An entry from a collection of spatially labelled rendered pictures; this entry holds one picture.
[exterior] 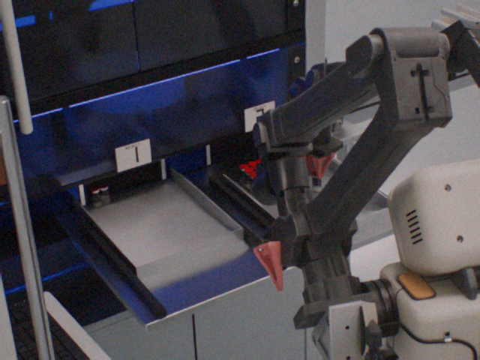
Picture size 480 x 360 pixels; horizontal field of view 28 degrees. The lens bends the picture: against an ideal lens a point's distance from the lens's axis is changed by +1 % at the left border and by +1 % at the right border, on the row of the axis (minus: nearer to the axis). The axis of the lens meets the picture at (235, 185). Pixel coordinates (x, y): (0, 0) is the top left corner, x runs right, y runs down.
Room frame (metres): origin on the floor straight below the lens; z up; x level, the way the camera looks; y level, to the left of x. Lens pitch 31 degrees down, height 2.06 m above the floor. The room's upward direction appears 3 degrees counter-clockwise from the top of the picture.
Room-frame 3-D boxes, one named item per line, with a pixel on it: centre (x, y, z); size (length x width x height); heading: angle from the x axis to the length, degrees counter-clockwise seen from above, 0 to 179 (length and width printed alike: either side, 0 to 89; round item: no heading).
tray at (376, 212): (1.89, -0.17, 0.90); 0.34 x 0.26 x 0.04; 29
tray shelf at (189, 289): (1.85, 0.00, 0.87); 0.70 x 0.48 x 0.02; 120
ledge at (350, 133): (2.26, -0.26, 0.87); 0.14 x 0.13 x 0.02; 30
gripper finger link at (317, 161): (1.94, -0.19, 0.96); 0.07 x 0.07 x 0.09; 44
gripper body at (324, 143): (1.94, -0.20, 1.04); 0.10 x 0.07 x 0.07; 44
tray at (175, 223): (1.82, 0.18, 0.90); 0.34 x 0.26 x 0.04; 30
